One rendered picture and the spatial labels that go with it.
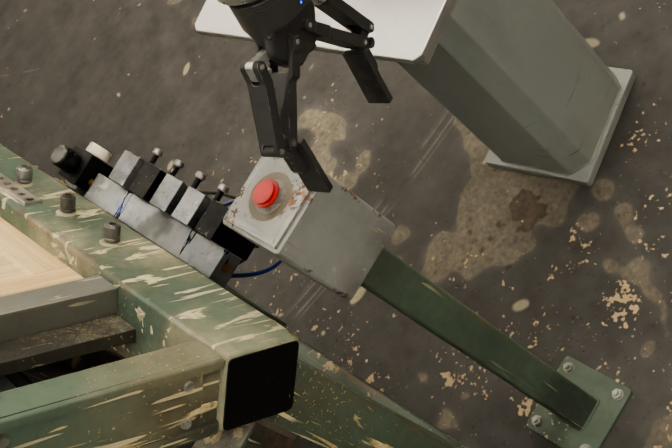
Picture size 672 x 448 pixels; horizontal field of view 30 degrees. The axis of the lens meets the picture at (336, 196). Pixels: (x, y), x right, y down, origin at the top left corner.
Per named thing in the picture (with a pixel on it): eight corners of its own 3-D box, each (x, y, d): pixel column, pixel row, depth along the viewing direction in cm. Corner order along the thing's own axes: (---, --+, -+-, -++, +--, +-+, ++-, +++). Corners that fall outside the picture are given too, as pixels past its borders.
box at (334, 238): (401, 228, 168) (325, 171, 155) (355, 305, 167) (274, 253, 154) (343, 199, 176) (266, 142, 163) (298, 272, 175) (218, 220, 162)
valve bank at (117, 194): (333, 250, 198) (240, 186, 180) (286, 327, 196) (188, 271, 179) (159, 153, 232) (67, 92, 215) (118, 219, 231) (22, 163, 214)
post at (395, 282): (600, 403, 224) (374, 240, 170) (583, 432, 223) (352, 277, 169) (574, 388, 228) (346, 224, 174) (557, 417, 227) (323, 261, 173)
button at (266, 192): (291, 190, 158) (281, 183, 156) (274, 217, 157) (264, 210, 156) (271, 180, 160) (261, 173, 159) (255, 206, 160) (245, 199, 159)
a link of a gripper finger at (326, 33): (276, 33, 126) (277, 19, 126) (345, 49, 134) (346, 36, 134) (305, 32, 123) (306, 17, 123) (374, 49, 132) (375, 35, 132)
